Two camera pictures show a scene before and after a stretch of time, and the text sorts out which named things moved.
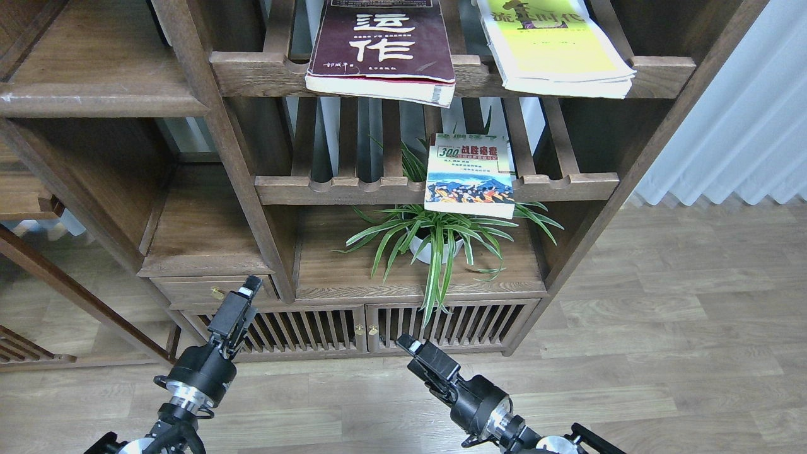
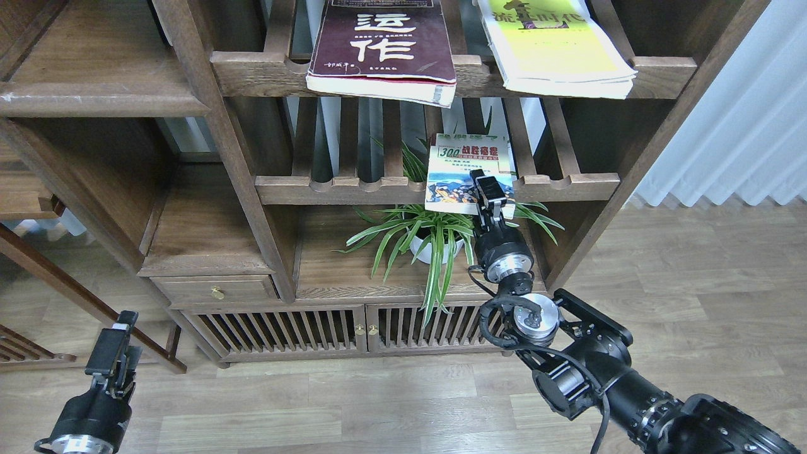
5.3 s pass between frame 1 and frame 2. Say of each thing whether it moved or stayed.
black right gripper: moved
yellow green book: stayed
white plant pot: stayed
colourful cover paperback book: stayed
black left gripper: moved
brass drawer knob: stayed
